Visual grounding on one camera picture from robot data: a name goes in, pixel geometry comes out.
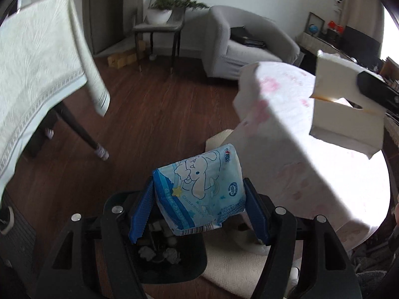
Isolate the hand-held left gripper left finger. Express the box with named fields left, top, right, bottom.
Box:
left=34, top=179, right=155, bottom=299

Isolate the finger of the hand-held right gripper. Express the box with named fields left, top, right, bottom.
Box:
left=357, top=70, right=399, bottom=114

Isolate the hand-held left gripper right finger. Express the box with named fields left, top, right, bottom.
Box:
left=243, top=177, right=364, bottom=299

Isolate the white cardboard box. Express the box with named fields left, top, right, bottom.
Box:
left=309, top=50, right=387, bottom=160

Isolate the blue cartoon tissue packet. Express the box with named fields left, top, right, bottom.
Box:
left=152, top=143, right=247, bottom=237

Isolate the black trash bin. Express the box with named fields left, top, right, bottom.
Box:
left=103, top=191, right=209, bottom=285

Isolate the wooden shelf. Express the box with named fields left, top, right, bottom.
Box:
left=381, top=56, right=399, bottom=91

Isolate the black monitor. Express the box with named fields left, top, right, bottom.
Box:
left=338, top=25, right=382, bottom=58

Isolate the beige fringed desk cloth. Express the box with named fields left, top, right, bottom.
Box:
left=296, top=34, right=340, bottom=54

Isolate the beige curtain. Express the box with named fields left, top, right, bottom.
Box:
left=341, top=0, right=384, bottom=43

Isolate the black sneaker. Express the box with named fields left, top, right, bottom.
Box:
left=0, top=206, right=15, bottom=236

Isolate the black bag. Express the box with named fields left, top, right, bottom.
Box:
left=230, top=26, right=267, bottom=50

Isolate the grey armchair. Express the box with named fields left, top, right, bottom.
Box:
left=201, top=5, right=301, bottom=82

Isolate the small cardboard box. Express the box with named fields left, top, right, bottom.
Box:
left=125, top=40, right=147, bottom=60
left=107, top=53, right=138, bottom=68

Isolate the cream patterned tablecloth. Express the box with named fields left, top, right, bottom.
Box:
left=0, top=0, right=111, bottom=191

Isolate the grey dining chair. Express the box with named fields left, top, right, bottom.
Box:
left=132, top=0, right=187, bottom=74

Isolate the potted green plant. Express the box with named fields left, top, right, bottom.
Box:
left=146, top=0, right=210, bottom=25

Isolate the dark wooden door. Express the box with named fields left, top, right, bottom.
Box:
left=83, top=0, right=146, bottom=55

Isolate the wooden picture frame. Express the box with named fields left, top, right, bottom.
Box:
left=307, top=12, right=326, bottom=38

